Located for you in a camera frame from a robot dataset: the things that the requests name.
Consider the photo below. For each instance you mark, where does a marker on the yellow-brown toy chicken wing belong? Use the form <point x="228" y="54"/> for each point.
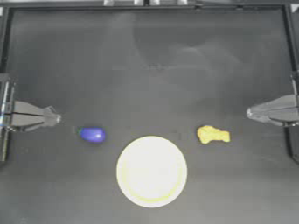
<point x="212" y="134"/>

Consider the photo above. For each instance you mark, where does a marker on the pale yellow oval plate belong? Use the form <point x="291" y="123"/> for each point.
<point x="151" y="172"/>

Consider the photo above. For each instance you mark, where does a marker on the purple toy eggplant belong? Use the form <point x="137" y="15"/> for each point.
<point x="92" y="134"/>

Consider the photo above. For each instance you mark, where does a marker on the black metal frame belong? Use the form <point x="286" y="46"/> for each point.
<point x="147" y="7"/>

